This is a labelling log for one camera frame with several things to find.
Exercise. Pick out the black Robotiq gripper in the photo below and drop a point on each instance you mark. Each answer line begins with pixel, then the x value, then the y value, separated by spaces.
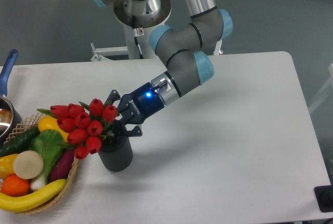
pixel 134 108

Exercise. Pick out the red tulip bouquet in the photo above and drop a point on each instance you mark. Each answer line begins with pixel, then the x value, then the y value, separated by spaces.
pixel 86 126

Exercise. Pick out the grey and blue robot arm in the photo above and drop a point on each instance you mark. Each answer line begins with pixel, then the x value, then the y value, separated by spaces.
pixel 187 67

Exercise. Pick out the dark grey ribbed vase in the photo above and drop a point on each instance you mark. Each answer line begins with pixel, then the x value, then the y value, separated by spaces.
pixel 116 152

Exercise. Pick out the yellow squash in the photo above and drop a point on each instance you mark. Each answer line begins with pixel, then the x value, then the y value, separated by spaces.
pixel 48 122

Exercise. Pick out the green bok choy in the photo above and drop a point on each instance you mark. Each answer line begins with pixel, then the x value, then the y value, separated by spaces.
pixel 47 145

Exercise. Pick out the purple sweet potato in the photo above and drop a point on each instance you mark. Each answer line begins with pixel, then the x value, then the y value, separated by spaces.
pixel 63 166

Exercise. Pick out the woven wicker basket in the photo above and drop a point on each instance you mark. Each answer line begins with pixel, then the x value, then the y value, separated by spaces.
pixel 24 125

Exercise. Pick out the dark green cucumber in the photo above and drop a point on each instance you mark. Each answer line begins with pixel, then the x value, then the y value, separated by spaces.
pixel 19 143

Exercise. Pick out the beige round slice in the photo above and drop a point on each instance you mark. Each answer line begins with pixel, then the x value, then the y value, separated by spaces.
pixel 28 164

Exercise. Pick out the yellow bell pepper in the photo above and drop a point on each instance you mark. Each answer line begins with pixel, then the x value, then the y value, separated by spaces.
pixel 7 165

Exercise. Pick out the orange fruit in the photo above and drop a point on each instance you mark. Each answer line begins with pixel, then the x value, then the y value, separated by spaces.
pixel 15 186

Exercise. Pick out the yellow banana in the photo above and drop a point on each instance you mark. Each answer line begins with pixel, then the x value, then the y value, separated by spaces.
pixel 32 200

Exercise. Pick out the black device at table edge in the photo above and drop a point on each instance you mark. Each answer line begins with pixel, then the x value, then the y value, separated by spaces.
pixel 324 198

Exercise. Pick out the metal table clamp bracket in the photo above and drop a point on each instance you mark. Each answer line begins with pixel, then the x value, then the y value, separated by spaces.
pixel 109 53

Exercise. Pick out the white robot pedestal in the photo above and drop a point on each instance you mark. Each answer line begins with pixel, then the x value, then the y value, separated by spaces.
pixel 137 41

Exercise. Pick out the blue handled saucepan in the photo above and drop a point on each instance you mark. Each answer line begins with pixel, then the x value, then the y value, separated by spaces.
pixel 9 116

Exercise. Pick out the white frame at right edge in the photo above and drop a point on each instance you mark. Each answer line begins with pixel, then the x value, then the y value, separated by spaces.
pixel 322 94

